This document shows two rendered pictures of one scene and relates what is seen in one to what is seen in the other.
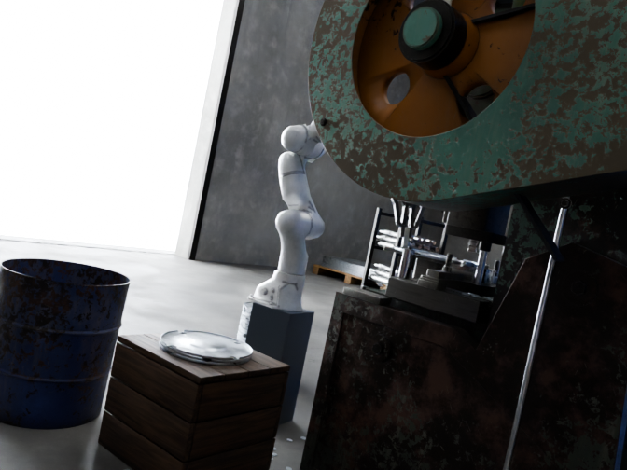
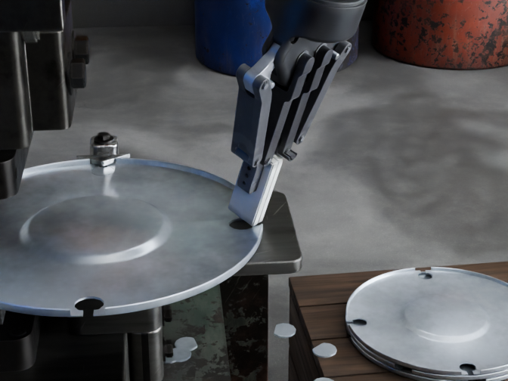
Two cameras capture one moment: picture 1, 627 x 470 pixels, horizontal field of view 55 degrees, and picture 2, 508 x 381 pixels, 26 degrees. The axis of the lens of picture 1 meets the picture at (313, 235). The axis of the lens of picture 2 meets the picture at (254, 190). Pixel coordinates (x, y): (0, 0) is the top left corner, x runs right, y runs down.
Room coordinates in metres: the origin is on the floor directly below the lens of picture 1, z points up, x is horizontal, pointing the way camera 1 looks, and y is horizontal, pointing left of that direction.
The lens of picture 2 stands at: (2.61, -0.94, 1.22)
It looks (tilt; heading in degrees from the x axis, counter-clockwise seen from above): 25 degrees down; 133
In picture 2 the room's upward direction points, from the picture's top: straight up
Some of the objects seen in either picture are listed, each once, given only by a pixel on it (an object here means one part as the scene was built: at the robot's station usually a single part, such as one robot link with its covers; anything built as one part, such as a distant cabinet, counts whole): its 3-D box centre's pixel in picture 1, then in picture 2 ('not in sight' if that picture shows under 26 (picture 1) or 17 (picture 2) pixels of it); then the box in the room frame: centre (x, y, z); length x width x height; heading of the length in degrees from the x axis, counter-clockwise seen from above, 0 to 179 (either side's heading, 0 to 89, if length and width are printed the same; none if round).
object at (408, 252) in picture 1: (406, 262); (106, 177); (1.79, -0.29, 0.75); 0.03 x 0.03 x 0.10; 48
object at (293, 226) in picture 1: (292, 241); not in sight; (2.32, 0.08, 0.71); 0.18 x 0.11 x 0.25; 149
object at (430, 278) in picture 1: (445, 270); not in sight; (1.71, -0.39, 0.76); 0.17 x 0.06 x 0.10; 138
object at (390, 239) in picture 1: (399, 276); not in sight; (4.48, -0.70, 0.47); 0.46 x 0.43 x 0.95; 28
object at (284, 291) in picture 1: (279, 287); not in sight; (2.37, 0.09, 0.52); 0.22 x 0.19 x 0.14; 59
